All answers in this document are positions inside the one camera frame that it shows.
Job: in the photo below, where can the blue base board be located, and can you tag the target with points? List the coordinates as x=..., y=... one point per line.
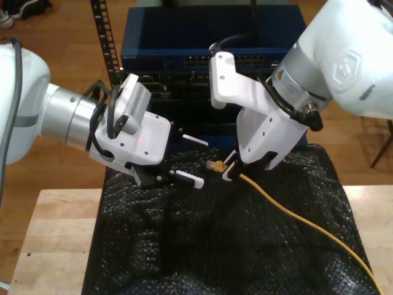
x=221, y=142

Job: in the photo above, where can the black rack server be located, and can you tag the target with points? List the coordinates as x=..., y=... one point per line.
x=184, y=86

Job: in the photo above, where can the black bubble wrap mat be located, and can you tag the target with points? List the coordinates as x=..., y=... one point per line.
x=215, y=246

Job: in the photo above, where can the white sneaker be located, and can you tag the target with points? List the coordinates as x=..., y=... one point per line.
x=6, y=20

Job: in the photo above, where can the blue network switch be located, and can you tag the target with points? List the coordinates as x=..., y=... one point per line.
x=184, y=27

